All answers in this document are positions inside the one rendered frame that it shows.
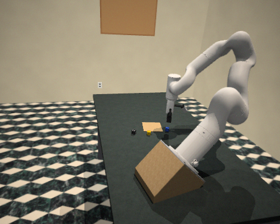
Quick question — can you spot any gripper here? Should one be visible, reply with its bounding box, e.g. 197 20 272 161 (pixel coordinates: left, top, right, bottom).
166 99 177 123

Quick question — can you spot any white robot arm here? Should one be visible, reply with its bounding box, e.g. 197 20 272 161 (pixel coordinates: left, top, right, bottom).
166 31 256 174

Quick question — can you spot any tan flat mat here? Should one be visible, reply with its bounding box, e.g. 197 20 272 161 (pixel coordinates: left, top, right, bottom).
142 122 163 132

